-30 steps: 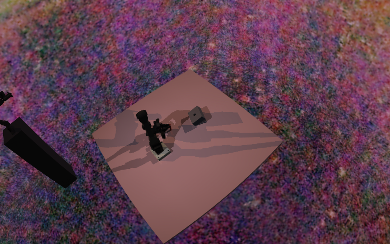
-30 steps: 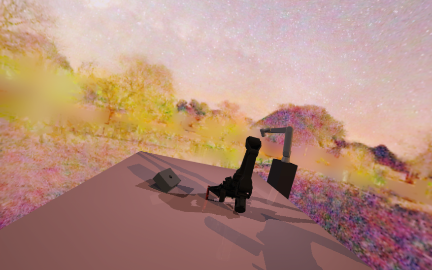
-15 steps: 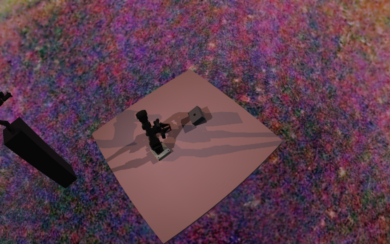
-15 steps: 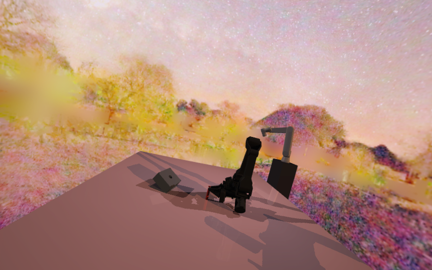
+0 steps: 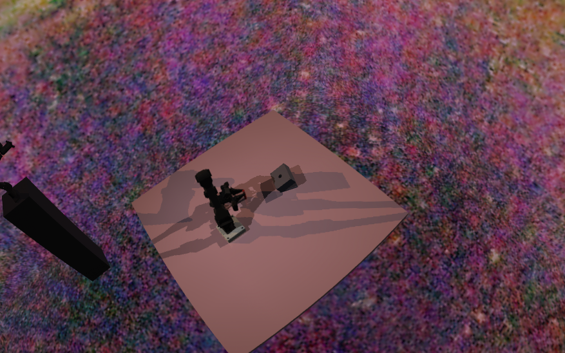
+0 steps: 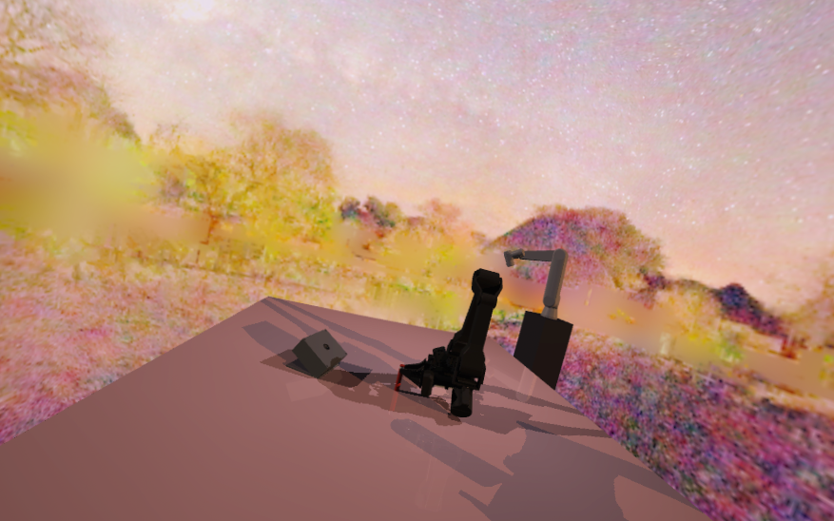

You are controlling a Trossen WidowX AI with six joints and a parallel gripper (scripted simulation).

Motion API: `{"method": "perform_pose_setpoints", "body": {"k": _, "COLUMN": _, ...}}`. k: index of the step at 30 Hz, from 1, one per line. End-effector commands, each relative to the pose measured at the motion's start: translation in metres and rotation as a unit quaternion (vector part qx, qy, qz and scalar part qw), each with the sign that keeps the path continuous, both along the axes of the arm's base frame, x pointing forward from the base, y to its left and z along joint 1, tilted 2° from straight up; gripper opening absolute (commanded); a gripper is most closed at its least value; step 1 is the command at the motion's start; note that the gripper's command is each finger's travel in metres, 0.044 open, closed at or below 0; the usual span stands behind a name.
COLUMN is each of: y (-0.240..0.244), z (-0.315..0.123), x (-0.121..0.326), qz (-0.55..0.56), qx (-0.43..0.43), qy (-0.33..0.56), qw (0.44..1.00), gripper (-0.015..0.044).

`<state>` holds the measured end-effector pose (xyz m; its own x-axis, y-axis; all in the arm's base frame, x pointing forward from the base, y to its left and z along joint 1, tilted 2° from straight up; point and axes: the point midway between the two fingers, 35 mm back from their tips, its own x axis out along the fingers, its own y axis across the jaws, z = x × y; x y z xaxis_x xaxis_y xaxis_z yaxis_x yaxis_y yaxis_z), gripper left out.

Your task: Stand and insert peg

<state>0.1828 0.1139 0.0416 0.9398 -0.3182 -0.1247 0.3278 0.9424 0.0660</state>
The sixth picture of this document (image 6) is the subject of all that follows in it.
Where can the red peg with white band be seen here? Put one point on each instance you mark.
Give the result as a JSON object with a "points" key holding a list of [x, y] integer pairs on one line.
{"points": [[401, 366]]}

